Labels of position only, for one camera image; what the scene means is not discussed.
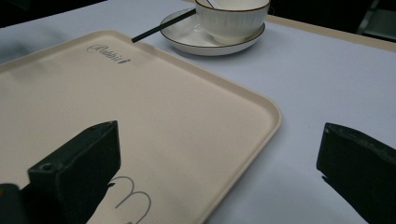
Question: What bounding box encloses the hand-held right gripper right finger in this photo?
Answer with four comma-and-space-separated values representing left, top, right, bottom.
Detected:
316, 122, 396, 224

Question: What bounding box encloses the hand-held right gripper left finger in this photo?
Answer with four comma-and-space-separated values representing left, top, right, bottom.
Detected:
19, 119, 121, 224

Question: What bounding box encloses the beige plastic tray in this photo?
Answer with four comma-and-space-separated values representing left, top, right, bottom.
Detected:
0, 29, 283, 224

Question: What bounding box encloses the black chopstick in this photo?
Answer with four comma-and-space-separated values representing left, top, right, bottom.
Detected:
131, 7, 197, 44

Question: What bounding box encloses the white plate with dark rim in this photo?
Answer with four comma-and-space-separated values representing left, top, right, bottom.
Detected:
159, 7, 266, 57

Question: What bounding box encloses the white ribbed bowl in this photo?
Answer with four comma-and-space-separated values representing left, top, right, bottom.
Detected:
194, 0, 272, 45

